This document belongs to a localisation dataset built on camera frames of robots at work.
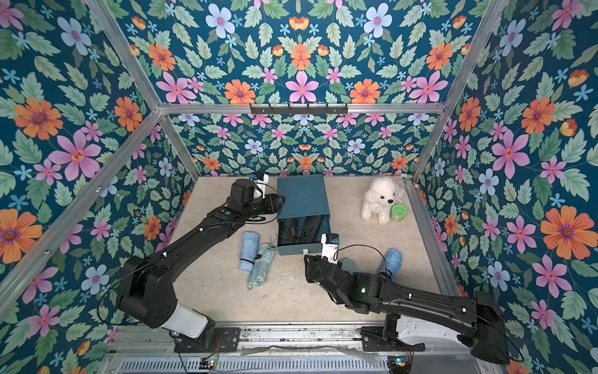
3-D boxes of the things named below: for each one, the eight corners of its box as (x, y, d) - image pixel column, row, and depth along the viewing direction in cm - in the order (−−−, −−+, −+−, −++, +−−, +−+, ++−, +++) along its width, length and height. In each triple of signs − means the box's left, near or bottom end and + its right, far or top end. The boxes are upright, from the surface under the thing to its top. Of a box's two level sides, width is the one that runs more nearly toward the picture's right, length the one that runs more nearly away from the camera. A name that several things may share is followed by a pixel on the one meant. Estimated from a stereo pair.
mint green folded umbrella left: (251, 289, 86) (248, 284, 82) (260, 241, 99) (257, 234, 95) (270, 289, 86) (267, 284, 82) (276, 241, 99) (274, 234, 95)
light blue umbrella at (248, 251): (234, 284, 87) (231, 281, 84) (245, 236, 100) (243, 231, 97) (252, 284, 87) (250, 281, 84) (261, 236, 100) (259, 231, 97)
